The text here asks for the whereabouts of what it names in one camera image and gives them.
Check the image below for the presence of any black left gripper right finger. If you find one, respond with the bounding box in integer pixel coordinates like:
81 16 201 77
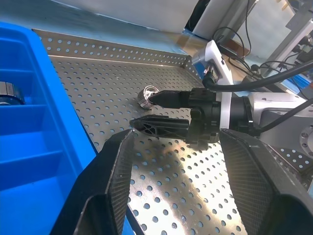
219 129 313 235

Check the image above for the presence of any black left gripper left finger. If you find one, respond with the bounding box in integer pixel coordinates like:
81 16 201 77
52 128 135 235

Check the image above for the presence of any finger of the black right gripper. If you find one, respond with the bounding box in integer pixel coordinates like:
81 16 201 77
149 89 194 110
129 114 191 141

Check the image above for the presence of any grooved metal roller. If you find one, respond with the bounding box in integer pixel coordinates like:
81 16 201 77
0 81 25 105
136 85 160 110

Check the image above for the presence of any perforated steel tray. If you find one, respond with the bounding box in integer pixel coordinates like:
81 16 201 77
31 28 311 235

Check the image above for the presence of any blue plastic compartment tray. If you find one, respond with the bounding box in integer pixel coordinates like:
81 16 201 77
0 21 139 235

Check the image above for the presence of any white foam board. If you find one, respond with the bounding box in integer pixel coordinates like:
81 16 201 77
193 0 245 41

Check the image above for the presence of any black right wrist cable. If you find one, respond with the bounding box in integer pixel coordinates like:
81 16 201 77
202 62 313 94

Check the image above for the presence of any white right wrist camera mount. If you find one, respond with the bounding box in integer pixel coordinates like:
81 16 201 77
192 40 233 128

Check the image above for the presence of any grey aluminium frame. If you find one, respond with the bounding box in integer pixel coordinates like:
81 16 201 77
268 0 313 74

